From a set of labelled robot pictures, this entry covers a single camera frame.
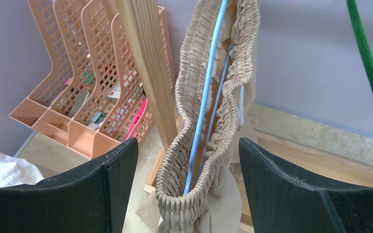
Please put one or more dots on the green hanger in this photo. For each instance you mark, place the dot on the green hanger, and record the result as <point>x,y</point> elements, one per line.
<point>361,40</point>

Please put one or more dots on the pink marker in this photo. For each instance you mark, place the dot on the pink marker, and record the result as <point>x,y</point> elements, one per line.
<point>137,118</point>

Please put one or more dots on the white shorts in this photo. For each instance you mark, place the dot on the white shorts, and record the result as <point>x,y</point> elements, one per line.
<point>17,171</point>

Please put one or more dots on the peach plastic file organizer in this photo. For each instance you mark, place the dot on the peach plastic file organizer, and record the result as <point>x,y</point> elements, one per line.
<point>90,53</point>

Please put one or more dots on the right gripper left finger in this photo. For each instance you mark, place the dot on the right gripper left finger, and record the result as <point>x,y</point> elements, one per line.
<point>90,198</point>

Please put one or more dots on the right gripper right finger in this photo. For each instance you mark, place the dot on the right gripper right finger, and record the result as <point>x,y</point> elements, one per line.
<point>286,198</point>

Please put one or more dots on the beige shorts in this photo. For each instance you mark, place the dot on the beige shorts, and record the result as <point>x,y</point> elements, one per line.
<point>213,203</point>

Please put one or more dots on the white small box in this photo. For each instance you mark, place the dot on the white small box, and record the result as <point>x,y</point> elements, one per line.
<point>115,93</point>

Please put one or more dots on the blue hanger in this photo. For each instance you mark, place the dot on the blue hanger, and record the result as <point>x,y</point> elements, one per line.
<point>202,106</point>

